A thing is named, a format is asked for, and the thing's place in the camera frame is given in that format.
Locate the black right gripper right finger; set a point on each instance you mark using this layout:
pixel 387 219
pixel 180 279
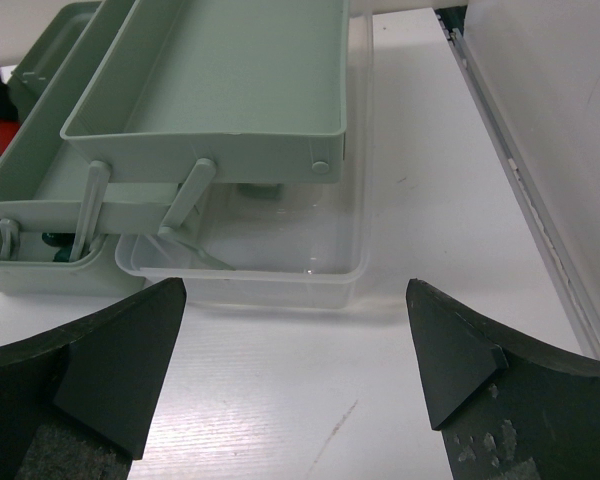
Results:
pixel 508 406

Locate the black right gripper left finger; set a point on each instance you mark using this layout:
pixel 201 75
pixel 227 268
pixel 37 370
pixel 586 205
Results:
pixel 77 401

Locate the red handled screwdriver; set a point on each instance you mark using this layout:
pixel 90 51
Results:
pixel 8 131

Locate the large green handled screwdriver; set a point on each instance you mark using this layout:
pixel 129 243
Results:
pixel 63 255

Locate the green cantilever toolbox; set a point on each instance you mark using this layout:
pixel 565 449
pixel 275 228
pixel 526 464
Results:
pixel 153 104

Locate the clear plastic container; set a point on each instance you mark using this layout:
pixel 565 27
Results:
pixel 304 247

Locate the aluminium frame rail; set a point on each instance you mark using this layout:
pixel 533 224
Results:
pixel 534 71

